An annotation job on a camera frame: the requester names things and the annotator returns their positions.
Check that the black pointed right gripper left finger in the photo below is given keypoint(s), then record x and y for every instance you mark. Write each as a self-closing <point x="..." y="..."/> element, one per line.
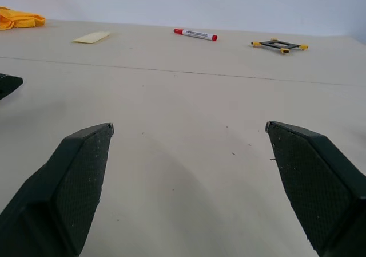
<point x="8" y="85"/>

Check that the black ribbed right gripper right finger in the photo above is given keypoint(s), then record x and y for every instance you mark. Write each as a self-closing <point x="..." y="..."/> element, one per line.
<point x="317" y="188"/>

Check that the finger of the black ribbed left gripper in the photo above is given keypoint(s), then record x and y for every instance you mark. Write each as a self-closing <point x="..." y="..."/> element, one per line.
<point x="57" y="194"/>

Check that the yellow cloth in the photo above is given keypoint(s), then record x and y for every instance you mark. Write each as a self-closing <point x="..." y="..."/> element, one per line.
<point x="17" y="19"/>

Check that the pale yellow sticky note pad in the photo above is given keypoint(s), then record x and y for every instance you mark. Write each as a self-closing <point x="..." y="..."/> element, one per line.
<point x="91" y="37"/>

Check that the red whiteboard marker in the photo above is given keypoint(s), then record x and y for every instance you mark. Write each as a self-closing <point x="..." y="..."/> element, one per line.
<point x="195" y="34"/>

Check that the black and yellow frame bracket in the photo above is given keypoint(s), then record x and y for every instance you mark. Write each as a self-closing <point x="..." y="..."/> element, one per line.
<point x="279" y="45"/>

